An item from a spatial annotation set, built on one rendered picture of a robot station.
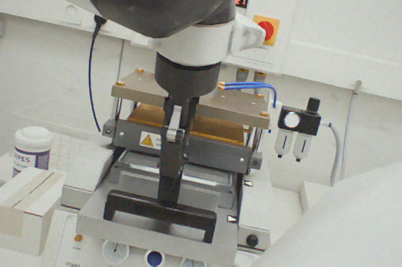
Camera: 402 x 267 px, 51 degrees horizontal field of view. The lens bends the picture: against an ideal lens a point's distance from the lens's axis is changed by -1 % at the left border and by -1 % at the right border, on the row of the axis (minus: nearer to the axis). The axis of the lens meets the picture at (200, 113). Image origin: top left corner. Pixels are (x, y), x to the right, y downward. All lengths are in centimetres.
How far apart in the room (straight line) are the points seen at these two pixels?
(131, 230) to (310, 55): 84
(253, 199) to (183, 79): 28
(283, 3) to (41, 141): 63
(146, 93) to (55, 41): 80
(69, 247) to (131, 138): 20
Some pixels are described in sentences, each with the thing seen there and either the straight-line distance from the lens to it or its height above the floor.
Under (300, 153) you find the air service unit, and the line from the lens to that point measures 96.
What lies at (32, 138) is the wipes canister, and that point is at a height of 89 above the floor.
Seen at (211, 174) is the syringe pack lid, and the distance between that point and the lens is 71.
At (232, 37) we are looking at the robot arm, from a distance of 47.
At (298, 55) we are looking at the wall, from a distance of 128.
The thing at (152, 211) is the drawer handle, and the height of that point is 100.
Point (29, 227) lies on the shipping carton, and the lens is 88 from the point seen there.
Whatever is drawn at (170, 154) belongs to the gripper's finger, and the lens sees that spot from 52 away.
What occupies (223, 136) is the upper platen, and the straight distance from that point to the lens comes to 74.
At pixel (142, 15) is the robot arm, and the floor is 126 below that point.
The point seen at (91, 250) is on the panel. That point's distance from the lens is 70.
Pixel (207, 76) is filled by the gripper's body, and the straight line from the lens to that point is 47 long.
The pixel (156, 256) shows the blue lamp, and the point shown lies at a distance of 68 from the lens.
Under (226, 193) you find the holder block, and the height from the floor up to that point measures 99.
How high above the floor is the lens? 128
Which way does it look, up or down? 15 degrees down
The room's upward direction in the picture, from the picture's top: 12 degrees clockwise
